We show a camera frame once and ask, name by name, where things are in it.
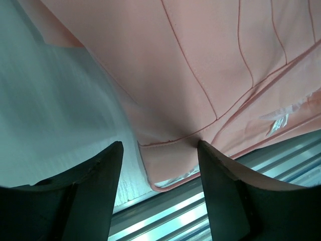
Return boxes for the pink skirt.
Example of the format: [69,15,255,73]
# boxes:
[20,1,320,192]

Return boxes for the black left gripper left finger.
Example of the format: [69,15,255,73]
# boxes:
[1,141,123,240]

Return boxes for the aluminium mounting rail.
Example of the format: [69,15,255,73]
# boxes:
[108,131,320,240]

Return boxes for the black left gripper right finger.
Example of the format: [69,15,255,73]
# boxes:
[198,141,320,240]

